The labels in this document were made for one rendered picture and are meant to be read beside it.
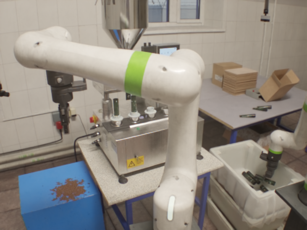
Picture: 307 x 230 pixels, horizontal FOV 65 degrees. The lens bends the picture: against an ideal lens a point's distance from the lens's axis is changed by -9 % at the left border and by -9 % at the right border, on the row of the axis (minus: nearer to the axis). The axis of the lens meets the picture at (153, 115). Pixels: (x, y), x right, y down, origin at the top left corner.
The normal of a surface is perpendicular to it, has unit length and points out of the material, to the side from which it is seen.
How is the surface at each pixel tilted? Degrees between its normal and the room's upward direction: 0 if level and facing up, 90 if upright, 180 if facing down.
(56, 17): 90
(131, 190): 0
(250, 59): 90
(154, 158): 90
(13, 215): 0
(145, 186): 0
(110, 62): 59
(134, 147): 90
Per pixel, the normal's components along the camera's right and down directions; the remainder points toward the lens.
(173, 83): -0.18, 0.17
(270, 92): -0.89, 0.18
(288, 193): 0.00, -0.91
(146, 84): -0.26, 0.40
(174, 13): 0.46, 0.36
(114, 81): -0.41, 0.69
